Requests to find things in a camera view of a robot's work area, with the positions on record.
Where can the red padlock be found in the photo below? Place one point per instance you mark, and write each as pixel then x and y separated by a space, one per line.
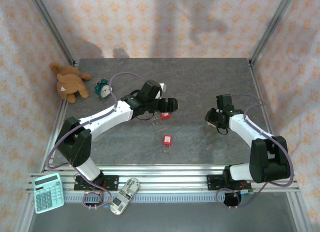
pixel 167 139
pixel 165 115

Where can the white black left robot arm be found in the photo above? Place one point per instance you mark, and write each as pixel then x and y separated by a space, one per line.
pixel 107 119

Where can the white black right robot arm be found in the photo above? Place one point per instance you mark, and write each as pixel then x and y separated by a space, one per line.
pixel 267 161

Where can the teal alarm clock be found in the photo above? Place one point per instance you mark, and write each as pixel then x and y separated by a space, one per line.
pixel 103 91

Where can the small green circuit board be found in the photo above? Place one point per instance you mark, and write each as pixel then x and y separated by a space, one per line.
pixel 246 191

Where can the brown teddy bear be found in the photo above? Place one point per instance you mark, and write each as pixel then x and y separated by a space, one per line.
pixel 71 84

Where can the patterned fabric backdrop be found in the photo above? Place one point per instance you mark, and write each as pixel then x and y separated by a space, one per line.
pixel 160 21

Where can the white remote control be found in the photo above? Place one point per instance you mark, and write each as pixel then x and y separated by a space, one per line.
pixel 125 195

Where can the mint green calculator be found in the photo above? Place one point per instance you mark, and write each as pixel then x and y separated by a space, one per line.
pixel 48 194

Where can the aluminium table side rail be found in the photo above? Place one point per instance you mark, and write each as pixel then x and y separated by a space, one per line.
pixel 61 111
pixel 254 75

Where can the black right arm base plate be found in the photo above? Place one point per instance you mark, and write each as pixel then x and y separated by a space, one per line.
pixel 212 183

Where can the aluminium rail frame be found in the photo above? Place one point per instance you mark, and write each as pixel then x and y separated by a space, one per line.
pixel 175 178

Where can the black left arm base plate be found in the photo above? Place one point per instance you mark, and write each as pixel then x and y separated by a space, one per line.
pixel 113 183

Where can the aluminium frame post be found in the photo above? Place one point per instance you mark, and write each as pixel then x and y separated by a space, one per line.
pixel 272 24
pixel 50 26

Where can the aluminium frame leg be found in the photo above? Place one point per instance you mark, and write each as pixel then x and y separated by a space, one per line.
pixel 26 209
pixel 303 223

